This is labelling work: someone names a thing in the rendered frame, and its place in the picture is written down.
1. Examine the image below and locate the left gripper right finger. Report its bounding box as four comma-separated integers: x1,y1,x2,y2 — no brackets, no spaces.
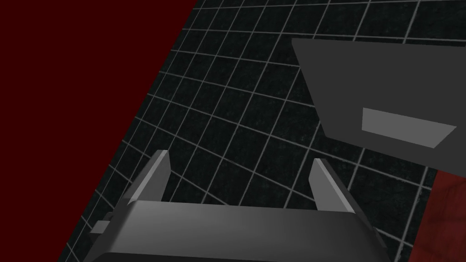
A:
308,158,360,216

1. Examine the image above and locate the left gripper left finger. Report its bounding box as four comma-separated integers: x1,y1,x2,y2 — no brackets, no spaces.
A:
122,149,172,205

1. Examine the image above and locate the grey flat panel with pale rectangle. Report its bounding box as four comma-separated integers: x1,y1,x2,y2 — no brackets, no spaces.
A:
291,38,466,177

